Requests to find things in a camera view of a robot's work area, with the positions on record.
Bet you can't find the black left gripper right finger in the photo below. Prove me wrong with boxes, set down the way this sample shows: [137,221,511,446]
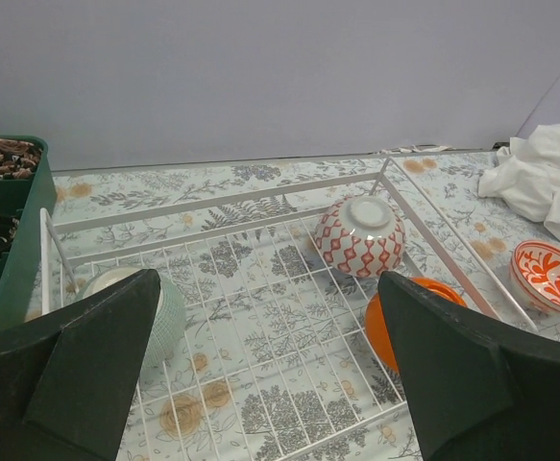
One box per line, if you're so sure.
[377,272,560,460]

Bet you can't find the floral patterned table mat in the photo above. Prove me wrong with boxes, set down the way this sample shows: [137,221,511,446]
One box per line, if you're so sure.
[24,148,560,461]

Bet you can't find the white wire dish rack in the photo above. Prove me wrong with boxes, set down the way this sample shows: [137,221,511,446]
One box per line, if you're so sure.
[38,156,540,461]

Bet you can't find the white red diamond pattern bowl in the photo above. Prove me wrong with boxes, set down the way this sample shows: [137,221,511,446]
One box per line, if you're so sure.
[314,195,406,278]

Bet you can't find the pale green check bowl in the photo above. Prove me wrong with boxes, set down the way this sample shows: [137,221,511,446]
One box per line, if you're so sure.
[75,266,186,371]

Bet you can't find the dark floral scrunchie back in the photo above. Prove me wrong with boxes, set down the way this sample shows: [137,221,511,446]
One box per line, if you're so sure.
[0,138,43,181]

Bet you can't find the green compartment organizer tray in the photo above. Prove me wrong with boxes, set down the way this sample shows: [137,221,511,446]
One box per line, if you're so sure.
[0,135,58,331]

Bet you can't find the white bowl red wreath pattern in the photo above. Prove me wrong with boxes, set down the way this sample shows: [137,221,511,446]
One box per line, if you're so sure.
[509,240,560,314]

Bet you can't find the crumpled white cloth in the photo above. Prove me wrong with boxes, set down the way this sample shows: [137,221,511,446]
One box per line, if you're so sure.
[477,124,560,241]

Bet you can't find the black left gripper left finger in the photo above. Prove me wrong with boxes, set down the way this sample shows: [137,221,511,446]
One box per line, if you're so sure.
[0,269,160,460]

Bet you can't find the orange plastic bowl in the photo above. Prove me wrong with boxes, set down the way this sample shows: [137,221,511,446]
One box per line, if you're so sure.
[365,277,468,373]

